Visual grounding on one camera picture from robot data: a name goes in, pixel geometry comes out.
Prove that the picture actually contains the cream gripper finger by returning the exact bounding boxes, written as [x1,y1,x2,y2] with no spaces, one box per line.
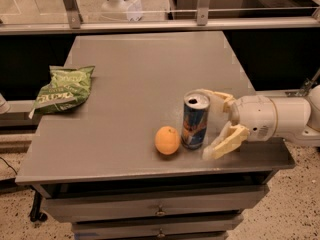
[196,89,235,115]
[202,121,249,160]

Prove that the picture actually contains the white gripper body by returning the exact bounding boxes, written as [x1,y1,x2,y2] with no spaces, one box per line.
[229,95,277,141]

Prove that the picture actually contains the blue silver redbull can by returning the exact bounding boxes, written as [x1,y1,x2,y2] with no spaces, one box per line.
[181,90,210,150]

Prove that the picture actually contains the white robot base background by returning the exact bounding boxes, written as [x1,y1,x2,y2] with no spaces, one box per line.
[100,0,143,22]

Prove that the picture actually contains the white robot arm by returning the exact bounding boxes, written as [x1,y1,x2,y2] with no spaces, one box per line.
[199,87,319,160]

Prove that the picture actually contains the orange fruit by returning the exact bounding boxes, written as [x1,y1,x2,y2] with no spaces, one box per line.
[154,126,180,155]

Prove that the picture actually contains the grey drawer cabinet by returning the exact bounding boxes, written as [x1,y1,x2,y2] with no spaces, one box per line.
[15,30,297,240]

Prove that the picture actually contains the lower grey drawer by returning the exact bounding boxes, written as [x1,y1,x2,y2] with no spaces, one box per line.
[72,214,243,240]

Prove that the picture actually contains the grey drawer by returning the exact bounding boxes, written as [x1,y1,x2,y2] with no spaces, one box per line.
[43,185,269,222]
[72,214,243,240]

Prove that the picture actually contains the green chip bag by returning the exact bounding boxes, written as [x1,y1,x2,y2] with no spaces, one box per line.
[29,66,95,119]

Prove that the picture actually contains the top grey drawer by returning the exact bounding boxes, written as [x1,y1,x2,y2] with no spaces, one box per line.
[43,185,269,222]

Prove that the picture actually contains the black caster wheel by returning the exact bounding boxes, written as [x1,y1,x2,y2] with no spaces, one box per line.
[29,192,48,222]

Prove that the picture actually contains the metal railing frame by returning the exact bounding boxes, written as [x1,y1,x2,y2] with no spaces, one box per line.
[0,0,320,35]

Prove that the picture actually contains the black floor cable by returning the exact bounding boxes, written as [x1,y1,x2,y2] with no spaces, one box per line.
[0,156,18,176]

